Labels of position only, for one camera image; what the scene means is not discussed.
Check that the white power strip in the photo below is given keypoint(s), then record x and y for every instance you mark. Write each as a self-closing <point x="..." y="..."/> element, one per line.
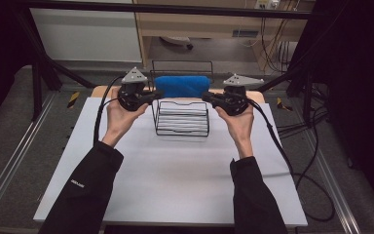
<point x="267" y="4"/>

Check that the blue towel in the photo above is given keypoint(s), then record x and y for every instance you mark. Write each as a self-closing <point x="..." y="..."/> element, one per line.
<point x="181" y="86"/>

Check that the person's left hand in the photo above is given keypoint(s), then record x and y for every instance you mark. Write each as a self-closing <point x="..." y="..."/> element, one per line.
<point x="120" y="120"/>

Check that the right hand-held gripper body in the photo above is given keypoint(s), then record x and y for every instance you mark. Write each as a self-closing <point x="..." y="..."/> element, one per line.
<point x="235" y="100"/>

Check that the white cabinet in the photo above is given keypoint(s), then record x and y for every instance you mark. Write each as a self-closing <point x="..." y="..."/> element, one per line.
<point x="84" y="35"/>

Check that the black metal stand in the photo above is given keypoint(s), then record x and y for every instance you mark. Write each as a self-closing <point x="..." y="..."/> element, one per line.
<point x="37" y="87"/>
<point x="300" y="81"/>

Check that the black metal frame bar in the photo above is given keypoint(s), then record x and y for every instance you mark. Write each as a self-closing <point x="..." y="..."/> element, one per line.
<point x="175" y="9"/>

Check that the wooden desk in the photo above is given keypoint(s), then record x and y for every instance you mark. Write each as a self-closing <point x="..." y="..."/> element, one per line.
<point x="207" y="24"/>

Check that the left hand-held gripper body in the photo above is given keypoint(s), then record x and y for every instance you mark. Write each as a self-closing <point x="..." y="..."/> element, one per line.
<point x="131" y="94"/>

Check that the yellow black tape marker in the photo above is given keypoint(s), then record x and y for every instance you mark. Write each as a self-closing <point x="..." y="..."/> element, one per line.
<point x="283" y="104"/>
<point x="73" y="99"/>

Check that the white chair base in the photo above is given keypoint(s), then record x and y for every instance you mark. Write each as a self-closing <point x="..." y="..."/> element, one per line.
<point x="177" y="40"/>

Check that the aluminium floor rail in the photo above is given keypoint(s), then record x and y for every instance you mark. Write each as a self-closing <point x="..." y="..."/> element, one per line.
<point x="16" y="146"/>
<point x="334" y="188"/>

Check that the person's right hand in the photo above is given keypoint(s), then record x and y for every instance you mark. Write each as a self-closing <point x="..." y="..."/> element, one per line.
<point x="240" y="126"/>

